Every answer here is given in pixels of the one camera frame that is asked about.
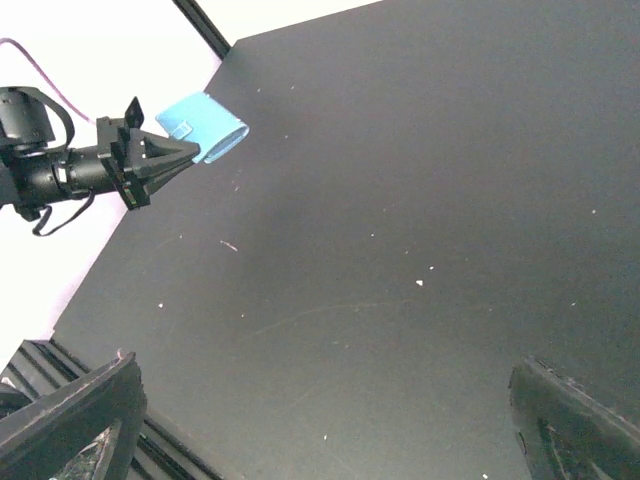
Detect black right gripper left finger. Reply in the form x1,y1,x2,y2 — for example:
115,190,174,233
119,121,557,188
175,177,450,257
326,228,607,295
1,352,146,479

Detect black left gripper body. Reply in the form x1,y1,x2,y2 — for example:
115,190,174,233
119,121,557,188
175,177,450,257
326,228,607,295
96,96,150,210

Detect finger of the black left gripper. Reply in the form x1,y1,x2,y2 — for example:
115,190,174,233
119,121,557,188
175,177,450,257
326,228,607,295
133,129,200,172
143,154,194,195

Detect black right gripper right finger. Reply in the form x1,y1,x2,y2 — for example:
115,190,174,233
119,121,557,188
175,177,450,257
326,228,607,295
509,357,639,479

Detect blue leather card holder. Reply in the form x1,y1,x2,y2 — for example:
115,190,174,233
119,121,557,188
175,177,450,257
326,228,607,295
155,92,250,164

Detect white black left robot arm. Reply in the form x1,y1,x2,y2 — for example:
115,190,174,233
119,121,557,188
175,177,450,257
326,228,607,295
1,86,200,237

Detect black aluminium front rail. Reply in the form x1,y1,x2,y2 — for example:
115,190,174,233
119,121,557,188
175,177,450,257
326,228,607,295
1,341,224,479

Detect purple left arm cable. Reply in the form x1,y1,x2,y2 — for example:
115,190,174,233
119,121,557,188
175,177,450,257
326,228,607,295
0,37,96,126

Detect black rear left frame post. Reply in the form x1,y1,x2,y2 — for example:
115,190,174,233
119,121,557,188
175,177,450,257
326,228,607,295
173,0,231,60

